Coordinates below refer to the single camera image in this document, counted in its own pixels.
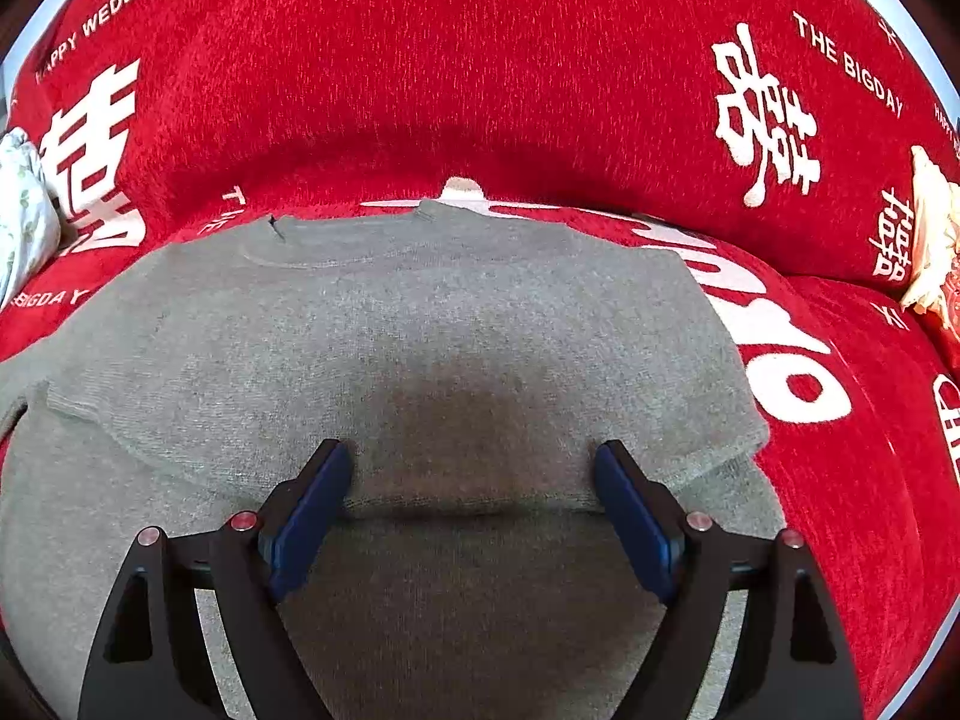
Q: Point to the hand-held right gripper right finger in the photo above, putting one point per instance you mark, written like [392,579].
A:
[634,517]

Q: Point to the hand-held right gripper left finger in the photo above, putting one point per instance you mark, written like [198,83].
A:
[315,510]

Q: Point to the grey knit sweater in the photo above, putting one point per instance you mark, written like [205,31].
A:
[450,315]

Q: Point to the cream crumpled cloth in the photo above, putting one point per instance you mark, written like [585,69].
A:
[930,240]

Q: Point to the white floral cloth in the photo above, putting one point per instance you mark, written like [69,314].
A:
[22,217]

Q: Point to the red printed blanket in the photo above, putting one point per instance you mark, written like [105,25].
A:
[450,52]

